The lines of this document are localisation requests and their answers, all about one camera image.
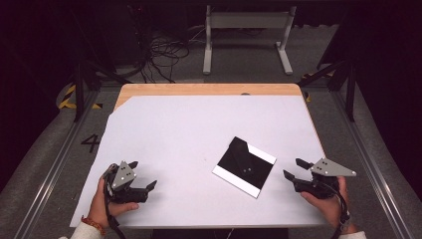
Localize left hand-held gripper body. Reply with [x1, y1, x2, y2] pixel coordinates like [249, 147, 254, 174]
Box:
[103, 160, 149, 204]

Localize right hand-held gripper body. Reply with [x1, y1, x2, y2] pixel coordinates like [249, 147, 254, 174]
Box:
[293, 157, 357, 200]

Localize black square panel white edges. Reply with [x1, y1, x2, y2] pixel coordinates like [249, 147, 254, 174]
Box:
[212, 135, 278, 199]

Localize person's left hand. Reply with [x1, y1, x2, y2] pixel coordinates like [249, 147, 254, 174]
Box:
[87, 175, 140, 229]

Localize person's right hand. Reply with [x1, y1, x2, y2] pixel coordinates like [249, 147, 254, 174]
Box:
[300, 175, 359, 234]

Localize white table mat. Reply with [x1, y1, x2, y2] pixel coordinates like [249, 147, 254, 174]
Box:
[69, 95, 328, 230]

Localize person's left white sleeve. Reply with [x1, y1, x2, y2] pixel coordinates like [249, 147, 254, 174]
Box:
[59, 221, 105, 239]

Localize person's white sleeve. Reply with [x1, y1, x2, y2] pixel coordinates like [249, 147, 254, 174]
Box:
[338, 230, 368, 239]
[59, 221, 105, 239]

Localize person's right white sleeve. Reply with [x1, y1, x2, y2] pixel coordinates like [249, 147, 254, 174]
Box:
[338, 230, 368, 239]

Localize black metal stand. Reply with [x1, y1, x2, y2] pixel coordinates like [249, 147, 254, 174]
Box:
[297, 19, 359, 123]
[68, 9, 133, 123]

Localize yellow black hazard tape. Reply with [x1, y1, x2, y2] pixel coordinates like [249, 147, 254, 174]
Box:
[58, 84, 104, 111]

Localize white metal stand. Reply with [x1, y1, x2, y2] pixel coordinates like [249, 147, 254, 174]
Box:
[202, 4, 298, 76]

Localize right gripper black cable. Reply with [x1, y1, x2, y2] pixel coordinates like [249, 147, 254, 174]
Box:
[322, 182, 351, 239]

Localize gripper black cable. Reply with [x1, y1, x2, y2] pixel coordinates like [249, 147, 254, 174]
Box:
[103, 165, 127, 239]
[322, 182, 351, 239]

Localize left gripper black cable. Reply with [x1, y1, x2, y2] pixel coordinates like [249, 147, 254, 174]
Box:
[103, 165, 127, 239]

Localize aluminium floor rail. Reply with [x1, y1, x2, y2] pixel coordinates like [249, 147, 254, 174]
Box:
[13, 89, 102, 239]
[331, 89, 416, 239]

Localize black wrist strap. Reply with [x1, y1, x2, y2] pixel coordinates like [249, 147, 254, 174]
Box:
[337, 211, 353, 234]

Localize orange bead bracelet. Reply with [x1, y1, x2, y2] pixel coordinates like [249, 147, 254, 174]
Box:
[81, 215, 107, 237]

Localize bundle of black cables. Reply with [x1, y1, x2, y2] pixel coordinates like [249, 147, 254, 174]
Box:
[127, 3, 191, 85]

